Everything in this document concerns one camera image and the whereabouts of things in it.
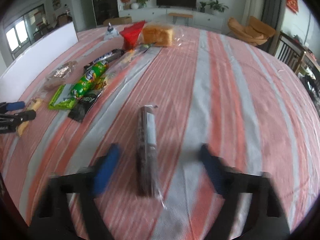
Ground striped pink grey tablecloth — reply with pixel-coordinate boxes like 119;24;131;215
1;28;319;239

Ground white foam board box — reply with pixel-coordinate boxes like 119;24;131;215
0;22;78;102

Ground red cone snack pack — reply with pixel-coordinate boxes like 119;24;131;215
120;21;146;50

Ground green wafer snack pack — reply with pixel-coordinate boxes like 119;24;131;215
48;84;76;110

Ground white tv cabinet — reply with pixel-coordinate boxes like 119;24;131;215
119;8;225;33

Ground white standing air conditioner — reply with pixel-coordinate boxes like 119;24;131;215
241;0;265;25

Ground orange lounge chair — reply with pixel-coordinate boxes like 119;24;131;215
227;16;276;47

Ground bagged bread loaf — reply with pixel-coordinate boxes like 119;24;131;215
141;22;184;47

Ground clear bag brown hawthorn strips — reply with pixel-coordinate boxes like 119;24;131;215
43;61;78;90

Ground yellow rice cracker pack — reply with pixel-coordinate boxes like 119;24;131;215
16;98;43;137

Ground cardboard box on floor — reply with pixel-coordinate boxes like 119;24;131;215
103;16;132;27

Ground white vase with flowers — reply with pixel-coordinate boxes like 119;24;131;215
131;0;150;9

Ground green candy tube pack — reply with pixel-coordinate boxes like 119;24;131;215
70;60;109;99

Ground black Astick snack bag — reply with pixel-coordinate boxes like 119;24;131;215
68;75;108;123

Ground potted green plant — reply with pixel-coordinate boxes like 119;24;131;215
208;0;229;16

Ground white triangular snack pouch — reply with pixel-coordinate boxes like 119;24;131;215
104;23;120;41

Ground dark wooden chair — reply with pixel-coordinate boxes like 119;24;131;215
274;31;305;73

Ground red wall hanging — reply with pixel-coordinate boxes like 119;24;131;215
286;0;299;14

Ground dark brown chocolate bar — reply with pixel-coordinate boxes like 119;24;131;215
84;49;125;74

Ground dark maroon snack stick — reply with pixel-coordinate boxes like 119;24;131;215
136;104;166;208

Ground small wooden side table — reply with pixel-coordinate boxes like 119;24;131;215
168;12;193;27

